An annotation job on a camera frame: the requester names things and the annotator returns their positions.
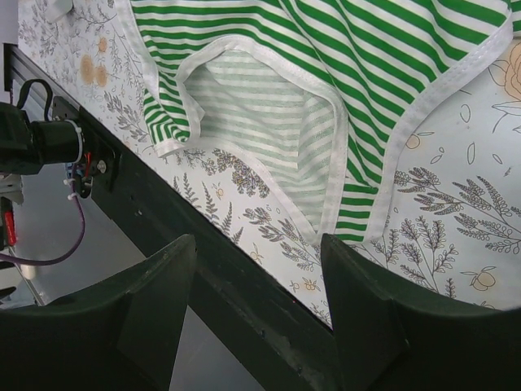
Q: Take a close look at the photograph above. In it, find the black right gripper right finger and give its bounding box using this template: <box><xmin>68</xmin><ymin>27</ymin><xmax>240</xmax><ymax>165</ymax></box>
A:
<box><xmin>321</xmin><ymin>235</ymin><xmax>520</xmax><ymax>390</ymax></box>

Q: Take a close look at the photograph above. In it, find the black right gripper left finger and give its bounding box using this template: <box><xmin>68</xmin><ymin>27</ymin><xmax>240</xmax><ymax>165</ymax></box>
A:
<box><xmin>1</xmin><ymin>235</ymin><xmax>196</xmax><ymax>390</ymax></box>

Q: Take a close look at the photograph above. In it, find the green white striped tank top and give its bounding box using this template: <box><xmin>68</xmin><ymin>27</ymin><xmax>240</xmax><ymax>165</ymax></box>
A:
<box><xmin>115</xmin><ymin>1</ymin><xmax>520</xmax><ymax>243</ymax></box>

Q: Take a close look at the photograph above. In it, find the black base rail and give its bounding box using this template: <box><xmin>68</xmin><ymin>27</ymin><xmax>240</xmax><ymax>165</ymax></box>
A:
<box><xmin>2</xmin><ymin>42</ymin><xmax>343</xmax><ymax>391</ymax></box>

